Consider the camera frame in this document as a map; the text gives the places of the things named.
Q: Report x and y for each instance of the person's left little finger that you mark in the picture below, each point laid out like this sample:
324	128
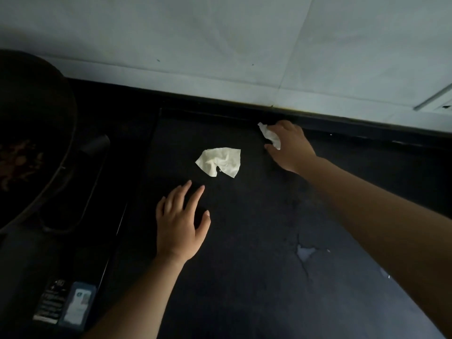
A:
160	208

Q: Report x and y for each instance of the black wok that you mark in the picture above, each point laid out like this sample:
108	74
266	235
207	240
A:
31	112

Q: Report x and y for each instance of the small white tissue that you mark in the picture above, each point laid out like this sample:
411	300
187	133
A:
271	135

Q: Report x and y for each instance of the black and white label sticker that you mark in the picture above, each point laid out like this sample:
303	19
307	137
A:
49	303

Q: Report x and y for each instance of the person's left hand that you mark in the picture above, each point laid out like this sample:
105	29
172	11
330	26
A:
176	232

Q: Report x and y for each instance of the black gas stove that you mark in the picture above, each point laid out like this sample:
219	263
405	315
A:
77	222

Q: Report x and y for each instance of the blue label sticker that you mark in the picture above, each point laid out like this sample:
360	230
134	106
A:
78	304

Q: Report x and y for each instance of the person's left middle finger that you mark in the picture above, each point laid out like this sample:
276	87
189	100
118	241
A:
183	197

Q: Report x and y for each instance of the brown cooked food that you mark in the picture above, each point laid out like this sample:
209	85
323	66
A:
17	162

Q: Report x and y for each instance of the person's right thumb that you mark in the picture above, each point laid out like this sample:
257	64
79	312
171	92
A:
272	151

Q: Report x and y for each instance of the flat crumpled white tissue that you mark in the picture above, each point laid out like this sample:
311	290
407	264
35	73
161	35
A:
220	161

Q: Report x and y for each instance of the person's left forearm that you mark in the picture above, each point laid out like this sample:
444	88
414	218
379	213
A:
141	303

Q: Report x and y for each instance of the grey metal pipe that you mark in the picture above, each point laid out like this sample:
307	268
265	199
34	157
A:
432	97

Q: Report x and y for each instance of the person's right forearm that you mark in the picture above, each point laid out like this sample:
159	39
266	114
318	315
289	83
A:
381	222

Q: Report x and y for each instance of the person's right hand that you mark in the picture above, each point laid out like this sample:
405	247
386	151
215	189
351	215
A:
295	151

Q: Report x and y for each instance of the person's left thumb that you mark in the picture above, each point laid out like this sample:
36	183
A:
204	225

